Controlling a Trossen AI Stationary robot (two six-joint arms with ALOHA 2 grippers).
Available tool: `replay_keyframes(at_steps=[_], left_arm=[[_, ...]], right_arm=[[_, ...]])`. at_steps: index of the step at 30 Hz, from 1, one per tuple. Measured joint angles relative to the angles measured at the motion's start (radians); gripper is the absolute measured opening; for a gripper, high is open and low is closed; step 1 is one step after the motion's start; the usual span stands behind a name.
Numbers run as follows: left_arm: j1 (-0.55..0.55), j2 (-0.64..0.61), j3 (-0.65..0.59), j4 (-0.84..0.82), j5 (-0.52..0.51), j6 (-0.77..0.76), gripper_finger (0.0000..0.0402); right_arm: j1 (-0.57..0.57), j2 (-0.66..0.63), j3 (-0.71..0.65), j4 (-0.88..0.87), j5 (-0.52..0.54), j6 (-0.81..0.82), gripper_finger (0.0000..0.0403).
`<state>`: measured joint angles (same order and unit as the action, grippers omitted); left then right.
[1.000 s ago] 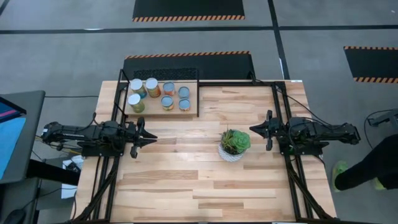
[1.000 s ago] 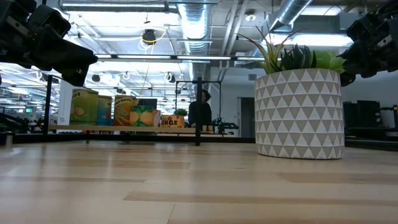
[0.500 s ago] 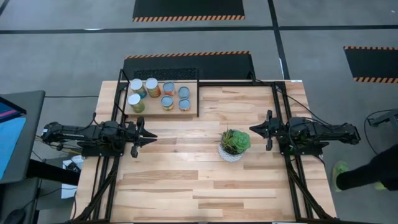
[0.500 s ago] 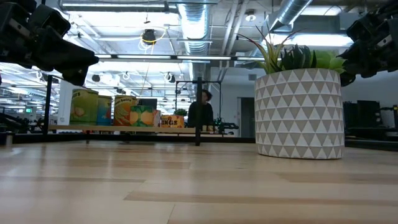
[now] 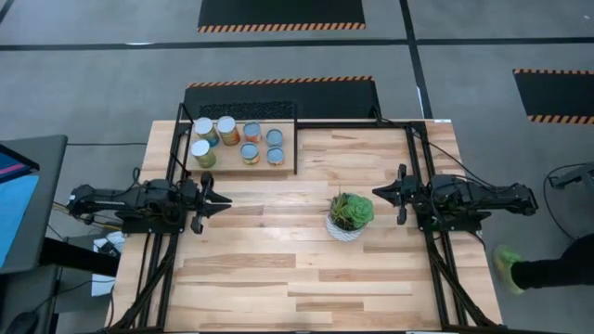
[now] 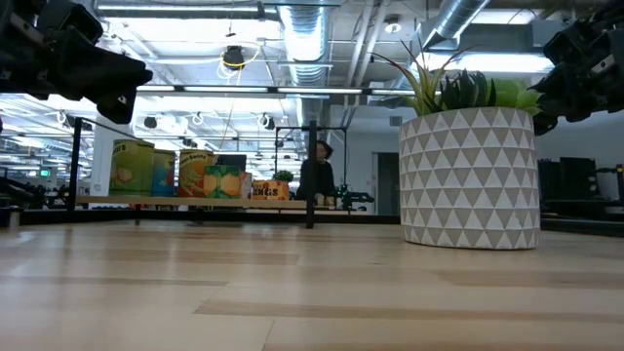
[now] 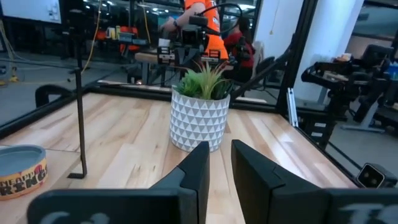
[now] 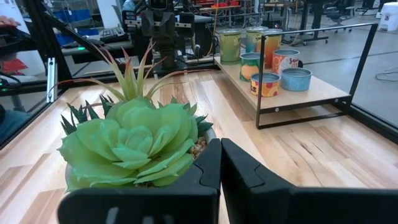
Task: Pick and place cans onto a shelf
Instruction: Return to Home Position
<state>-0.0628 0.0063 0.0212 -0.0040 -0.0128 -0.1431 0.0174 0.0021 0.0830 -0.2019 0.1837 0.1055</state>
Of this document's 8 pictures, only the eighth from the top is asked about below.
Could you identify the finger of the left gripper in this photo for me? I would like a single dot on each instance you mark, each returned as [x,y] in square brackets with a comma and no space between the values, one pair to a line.
[168,25]
[150,25]

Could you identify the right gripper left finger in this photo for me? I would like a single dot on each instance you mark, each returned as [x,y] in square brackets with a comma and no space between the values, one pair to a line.
[140,207]

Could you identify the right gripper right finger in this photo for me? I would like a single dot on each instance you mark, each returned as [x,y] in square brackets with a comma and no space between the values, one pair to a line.
[280,205]

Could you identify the tall green label can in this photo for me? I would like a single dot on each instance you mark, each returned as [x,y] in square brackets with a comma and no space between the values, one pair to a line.
[230,46]

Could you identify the tall light blue can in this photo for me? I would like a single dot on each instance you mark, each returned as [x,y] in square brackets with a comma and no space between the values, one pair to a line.
[252,39]

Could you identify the green peach label can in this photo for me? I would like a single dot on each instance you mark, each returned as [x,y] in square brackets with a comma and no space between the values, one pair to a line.
[249,68]

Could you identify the tall orange label can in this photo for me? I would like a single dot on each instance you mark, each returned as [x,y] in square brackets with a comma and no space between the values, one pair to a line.
[272,46]

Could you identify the low yellow pineapple can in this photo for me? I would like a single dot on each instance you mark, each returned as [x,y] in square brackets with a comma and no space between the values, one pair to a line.
[265,86]

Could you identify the white red sauce can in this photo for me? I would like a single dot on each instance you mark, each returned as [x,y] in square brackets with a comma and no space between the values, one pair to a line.
[285,62]

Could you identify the low blue can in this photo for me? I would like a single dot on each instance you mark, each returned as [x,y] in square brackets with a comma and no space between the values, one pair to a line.
[295,80]

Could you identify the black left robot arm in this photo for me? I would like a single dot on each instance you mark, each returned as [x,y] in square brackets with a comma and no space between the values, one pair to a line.
[168,57]

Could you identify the person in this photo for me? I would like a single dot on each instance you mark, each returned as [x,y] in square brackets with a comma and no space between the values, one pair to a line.
[129,4]

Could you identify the black computer keyboard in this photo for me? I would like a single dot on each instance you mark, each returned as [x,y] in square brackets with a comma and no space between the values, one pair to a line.
[112,32]

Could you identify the dark desk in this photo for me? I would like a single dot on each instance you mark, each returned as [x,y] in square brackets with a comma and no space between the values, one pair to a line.
[102,46]

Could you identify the blue storage bin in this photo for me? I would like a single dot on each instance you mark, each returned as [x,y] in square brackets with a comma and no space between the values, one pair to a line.
[74,15]
[90,32]

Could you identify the artificial succulent in patterned pot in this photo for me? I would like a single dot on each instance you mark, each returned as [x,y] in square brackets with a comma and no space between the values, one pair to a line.
[130,140]

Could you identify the person's hand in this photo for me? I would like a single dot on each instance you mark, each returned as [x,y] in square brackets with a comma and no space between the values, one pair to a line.
[7,21]

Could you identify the black office chair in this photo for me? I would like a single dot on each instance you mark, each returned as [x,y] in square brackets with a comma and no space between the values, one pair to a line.
[337,15]

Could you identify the person's leg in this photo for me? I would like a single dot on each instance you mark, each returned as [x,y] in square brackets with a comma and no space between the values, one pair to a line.
[12,124]

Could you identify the white plastic bin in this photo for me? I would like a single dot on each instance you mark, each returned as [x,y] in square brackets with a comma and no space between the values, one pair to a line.
[388,15]

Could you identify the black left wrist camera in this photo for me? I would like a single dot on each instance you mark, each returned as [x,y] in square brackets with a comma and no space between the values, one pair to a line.
[158,3]

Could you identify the black metal table frame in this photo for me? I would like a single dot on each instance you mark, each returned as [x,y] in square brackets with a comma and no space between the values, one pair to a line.
[45,31]

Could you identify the silver aluminium bracket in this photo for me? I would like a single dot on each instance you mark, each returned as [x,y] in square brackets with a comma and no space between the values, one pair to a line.
[52,81]

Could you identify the wooden shelf black metal frame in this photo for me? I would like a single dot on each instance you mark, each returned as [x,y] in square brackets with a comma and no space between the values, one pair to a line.
[311,93]

